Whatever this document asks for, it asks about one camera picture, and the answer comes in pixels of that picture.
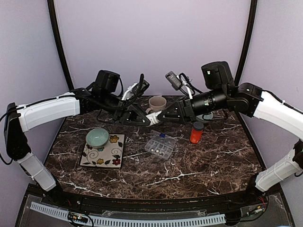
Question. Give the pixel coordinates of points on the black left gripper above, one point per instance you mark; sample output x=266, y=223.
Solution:
x=127, y=114

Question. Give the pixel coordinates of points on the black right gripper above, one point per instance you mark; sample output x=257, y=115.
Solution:
x=185, y=110

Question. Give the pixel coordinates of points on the small white dropper bottle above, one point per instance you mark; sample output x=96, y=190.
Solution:
x=152, y=117

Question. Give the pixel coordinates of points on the orange bottle with grey lid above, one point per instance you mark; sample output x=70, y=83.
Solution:
x=196, y=132

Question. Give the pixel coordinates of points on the clear plastic pill organizer box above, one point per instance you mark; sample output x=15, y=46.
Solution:
x=164, y=145

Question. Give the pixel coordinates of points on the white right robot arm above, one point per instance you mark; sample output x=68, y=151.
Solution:
x=251, y=101

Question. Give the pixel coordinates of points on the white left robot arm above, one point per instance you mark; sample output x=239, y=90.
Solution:
x=19, y=120

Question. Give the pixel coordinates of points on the white ceramic mug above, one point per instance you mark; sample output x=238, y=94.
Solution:
x=156, y=104

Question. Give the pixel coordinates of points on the green bowl right side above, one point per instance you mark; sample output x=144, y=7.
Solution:
x=206, y=117

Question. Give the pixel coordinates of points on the green bowl on plate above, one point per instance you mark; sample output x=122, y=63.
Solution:
x=97, y=137

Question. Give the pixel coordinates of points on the floral square plate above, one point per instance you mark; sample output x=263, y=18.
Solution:
x=108, y=157

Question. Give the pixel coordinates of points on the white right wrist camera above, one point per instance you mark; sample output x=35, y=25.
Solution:
x=181, y=83

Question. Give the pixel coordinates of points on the black front table rail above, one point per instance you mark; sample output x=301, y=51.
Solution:
x=221, y=203

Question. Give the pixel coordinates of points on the white slotted cable duct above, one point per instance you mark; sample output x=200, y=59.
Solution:
x=83, y=220

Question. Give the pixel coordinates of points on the black right frame post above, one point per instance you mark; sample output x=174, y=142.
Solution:
x=247, y=40

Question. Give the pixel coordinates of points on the black frame post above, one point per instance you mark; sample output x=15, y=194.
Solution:
x=59, y=45
x=247, y=40

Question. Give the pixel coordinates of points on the black left frame post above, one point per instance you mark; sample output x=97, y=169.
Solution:
x=59, y=45

